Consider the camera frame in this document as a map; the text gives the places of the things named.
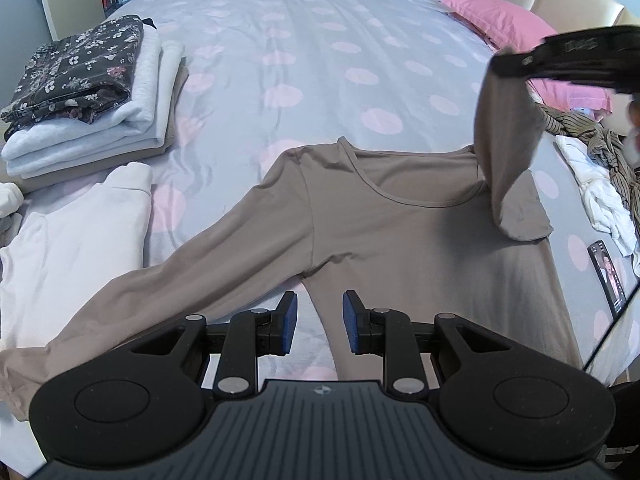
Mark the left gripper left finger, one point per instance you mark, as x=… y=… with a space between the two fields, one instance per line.
x=248 y=336

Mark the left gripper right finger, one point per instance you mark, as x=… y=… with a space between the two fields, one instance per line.
x=393 y=337

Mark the taupe long sleeve shirt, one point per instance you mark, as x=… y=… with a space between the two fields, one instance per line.
x=463 y=232

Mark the person's right hand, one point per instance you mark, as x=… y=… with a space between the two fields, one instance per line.
x=631 y=144

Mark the olive striped garment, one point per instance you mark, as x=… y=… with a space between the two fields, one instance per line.
x=604 y=147

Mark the pink pillow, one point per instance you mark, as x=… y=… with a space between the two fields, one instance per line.
x=505 y=24

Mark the white crumpled garment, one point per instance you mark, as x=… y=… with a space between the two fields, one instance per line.
x=603 y=204

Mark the folded white sweatshirt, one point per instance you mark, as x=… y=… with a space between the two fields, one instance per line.
x=59 y=260

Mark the black smartphone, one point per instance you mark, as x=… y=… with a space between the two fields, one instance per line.
x=607 y=274

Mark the folded beige garment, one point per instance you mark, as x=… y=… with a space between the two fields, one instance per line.
x=162 y=137

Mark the polka dot bed sheet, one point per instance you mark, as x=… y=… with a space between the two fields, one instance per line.
x=398 y=75

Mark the folded light blue garment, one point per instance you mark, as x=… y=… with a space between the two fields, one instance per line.
x=31 y=151

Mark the folded white towel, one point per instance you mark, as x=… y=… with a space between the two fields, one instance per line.
x=158 y=77

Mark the dark floral folded garment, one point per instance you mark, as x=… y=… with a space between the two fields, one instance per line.
x=79 y=77

